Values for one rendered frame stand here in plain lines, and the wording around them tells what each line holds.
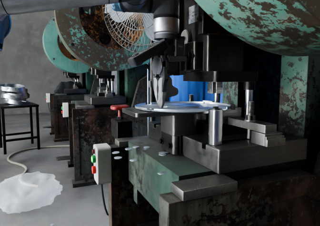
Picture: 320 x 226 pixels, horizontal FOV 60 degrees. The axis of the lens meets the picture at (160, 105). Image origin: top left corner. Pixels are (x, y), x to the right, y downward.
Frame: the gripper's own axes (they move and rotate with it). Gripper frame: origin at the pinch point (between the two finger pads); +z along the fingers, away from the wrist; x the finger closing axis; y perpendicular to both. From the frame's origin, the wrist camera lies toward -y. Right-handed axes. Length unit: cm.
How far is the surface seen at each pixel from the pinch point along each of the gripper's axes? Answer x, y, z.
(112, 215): 21.6, -9.1, 43.1
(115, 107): 30.2, -5.0, 4.0
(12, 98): 287, -59, 17
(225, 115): -7.4, 18.5, 3.4
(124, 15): 83, 14, -43
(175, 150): -4.8, 3.2, 13.3
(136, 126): 151, 46, 34
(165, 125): 0.7, 2.5, 6.7
